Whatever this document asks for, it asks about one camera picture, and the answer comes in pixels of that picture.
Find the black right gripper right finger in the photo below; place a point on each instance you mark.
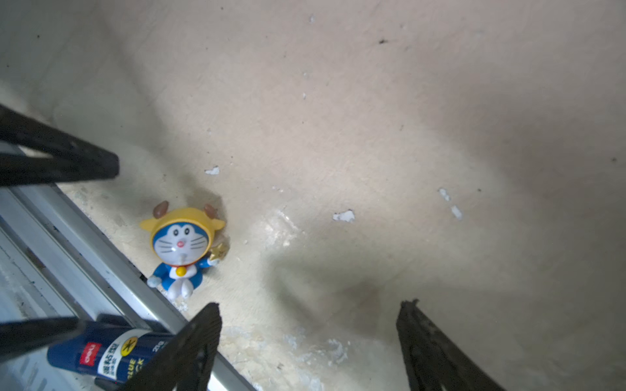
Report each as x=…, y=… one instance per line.
x=432, y=361

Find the yellow Doraemon figure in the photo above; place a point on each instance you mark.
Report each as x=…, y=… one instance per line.
x=184, y=241

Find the black marker blue label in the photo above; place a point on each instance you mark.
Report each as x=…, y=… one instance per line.
x=108, y=351

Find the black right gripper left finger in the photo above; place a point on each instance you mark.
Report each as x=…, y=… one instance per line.
x=186, y=362

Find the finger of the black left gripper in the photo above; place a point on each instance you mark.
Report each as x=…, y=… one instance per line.
x=21, y=338
x=65, y=158

